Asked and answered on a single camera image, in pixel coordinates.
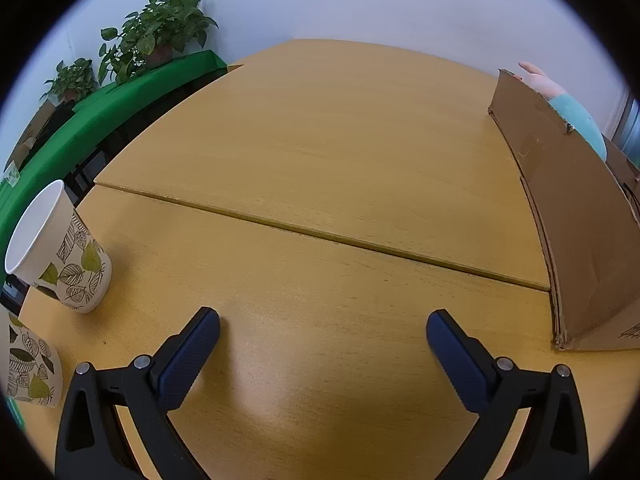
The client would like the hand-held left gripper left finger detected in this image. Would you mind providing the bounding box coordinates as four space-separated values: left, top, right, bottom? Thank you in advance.
55 306 221 480

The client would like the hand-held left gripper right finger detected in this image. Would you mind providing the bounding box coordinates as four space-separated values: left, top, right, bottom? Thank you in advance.
426 310 591 480

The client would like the large cardboard box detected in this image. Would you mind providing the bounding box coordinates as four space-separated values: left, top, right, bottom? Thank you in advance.
487 69 640 352

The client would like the wooden desktop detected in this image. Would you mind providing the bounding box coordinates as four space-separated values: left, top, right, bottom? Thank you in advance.
10 39 640 480

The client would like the green covered table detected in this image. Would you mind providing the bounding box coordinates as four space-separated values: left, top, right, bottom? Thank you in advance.
0 50 228 251

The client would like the pink and teal plush toy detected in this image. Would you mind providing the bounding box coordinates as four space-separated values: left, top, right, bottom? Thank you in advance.
517 61 608 161

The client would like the small cardboard box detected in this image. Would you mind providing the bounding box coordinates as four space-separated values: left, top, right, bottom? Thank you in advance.
4 100 56 171

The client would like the small potted green plant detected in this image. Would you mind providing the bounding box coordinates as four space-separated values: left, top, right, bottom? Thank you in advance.
41 58 98 103

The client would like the large potted green plant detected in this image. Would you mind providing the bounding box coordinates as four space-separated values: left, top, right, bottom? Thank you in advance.
97 0 219 86

